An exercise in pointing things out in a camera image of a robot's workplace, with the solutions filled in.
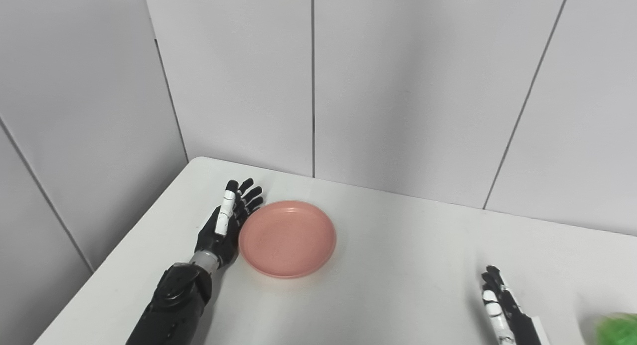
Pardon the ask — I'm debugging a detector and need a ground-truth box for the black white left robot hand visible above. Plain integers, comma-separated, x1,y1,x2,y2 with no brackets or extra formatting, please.
194,178,264,268

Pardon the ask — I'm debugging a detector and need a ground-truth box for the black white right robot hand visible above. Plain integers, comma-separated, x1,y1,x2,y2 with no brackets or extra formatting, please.
481,265,550,345

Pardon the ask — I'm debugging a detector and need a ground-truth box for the pink round plate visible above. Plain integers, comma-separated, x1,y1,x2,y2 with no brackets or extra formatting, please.
238,200,337,279

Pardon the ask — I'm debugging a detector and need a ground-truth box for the green cabbage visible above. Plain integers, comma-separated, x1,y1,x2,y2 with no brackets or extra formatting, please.
595,313,637,345

